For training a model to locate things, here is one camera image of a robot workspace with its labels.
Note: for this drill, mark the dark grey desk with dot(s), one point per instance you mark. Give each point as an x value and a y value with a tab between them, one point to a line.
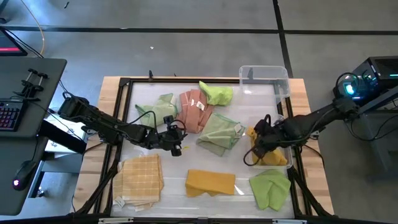
9	77

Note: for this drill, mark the white box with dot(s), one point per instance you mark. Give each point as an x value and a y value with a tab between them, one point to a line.
62	140

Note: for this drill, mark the black computer monitor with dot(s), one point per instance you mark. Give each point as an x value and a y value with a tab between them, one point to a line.
9	43

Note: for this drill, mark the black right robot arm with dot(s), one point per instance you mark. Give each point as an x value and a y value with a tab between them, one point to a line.
311	123

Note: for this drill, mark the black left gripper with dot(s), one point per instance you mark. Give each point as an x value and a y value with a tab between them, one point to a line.
169	138

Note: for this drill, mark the yellow checked towel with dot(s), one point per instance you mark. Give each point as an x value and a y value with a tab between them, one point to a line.
141	179

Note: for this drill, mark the black aluminium rig frame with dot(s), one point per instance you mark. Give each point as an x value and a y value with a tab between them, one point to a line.
124	81

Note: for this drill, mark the salmon pink striped towel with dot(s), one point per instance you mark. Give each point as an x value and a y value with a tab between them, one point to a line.
192	118

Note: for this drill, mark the dark metal equipment stand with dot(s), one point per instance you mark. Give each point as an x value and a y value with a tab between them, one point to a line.
382	130

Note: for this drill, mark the black backlit keyboard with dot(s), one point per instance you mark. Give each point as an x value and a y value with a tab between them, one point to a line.
9	115

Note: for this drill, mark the mustard yellow towel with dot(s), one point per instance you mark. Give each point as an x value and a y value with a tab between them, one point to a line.
273	158
211	182

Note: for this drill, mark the black computer mouse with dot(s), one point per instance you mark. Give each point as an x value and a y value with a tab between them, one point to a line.
23	175

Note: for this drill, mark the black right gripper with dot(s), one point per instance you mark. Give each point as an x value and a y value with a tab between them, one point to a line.
269	133

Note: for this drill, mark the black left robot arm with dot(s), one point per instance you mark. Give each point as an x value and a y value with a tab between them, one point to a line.
102	123

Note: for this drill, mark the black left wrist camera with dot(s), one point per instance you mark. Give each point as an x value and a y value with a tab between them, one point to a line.
168	120

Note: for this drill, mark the pale green towel green trim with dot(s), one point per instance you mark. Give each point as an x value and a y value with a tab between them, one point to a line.
217	133

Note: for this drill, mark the lime green microfibre towel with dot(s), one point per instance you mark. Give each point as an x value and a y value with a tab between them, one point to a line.
217	95
270	189

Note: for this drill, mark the clear plastic storage bin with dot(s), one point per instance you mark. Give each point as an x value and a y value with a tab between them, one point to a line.
248	71
289	152

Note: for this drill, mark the black desktop computer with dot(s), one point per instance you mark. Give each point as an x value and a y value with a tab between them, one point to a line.
379	71

